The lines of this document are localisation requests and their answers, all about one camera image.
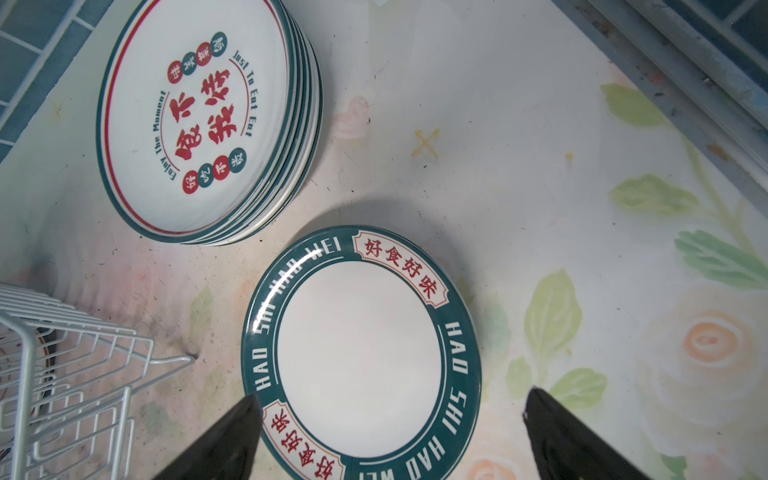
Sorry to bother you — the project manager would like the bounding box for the white wire dish rack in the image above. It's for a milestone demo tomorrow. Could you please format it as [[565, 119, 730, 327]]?
[[1, 283, 195, 479]]

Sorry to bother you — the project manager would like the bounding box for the white plate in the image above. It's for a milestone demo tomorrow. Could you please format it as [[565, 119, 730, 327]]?
[[241, 225, 482, 479], [96, 1, 296, 243], [197, 13, 324, 246]]

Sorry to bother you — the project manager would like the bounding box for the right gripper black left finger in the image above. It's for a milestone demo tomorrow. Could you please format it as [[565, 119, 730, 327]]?
[[155, 394, 263, 480]]

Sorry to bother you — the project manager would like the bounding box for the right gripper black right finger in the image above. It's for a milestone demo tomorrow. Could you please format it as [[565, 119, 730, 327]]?
[[523, 387, 648, 480]]

